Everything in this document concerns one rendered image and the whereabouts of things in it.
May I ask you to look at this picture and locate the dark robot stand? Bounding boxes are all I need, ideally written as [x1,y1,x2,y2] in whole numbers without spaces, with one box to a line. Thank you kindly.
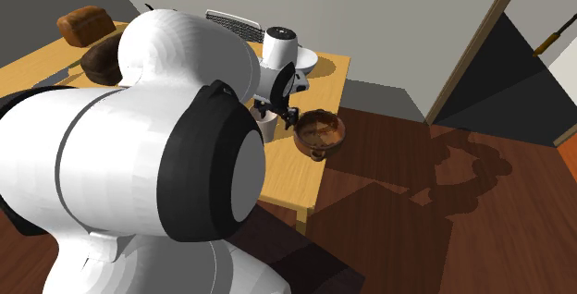
[227,204,367,294]

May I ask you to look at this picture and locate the brown bowl with handles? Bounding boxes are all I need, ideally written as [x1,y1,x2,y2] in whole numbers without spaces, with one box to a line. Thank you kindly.
[292,108,348,163]

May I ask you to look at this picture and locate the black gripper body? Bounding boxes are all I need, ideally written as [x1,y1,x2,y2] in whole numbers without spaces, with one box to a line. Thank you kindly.
[252,98,290,119]

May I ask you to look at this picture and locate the wooden door frame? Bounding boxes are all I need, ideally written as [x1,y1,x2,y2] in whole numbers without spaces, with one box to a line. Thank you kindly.
[424,0,577,149]

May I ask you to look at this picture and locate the white cup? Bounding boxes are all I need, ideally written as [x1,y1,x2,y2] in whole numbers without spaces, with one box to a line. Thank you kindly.
[249,105,279,145]

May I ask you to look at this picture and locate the black and yellow rod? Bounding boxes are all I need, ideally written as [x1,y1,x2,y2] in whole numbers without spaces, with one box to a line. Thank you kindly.
[533,13,577,58]

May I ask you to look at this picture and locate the light brown bread loaf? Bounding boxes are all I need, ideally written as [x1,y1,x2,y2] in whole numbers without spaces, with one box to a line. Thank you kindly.
[56,5,117,49]

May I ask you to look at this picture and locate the white bowl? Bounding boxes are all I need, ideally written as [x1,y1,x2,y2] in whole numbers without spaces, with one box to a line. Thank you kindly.
[295,47,319,77]

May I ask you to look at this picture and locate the grey kitchen knife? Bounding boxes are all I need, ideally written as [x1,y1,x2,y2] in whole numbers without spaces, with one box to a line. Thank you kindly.
[31,60,85,90]

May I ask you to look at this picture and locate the grey keyboard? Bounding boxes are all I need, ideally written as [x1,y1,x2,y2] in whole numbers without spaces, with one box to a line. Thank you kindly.
[204,9,266,44]

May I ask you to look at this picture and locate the dark brown bread loaf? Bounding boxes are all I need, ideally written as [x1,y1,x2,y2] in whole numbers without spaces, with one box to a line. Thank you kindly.
[80,32,126,87]

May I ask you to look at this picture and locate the wooden table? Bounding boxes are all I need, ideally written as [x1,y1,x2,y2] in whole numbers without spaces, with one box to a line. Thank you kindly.
[0,20,352,236]

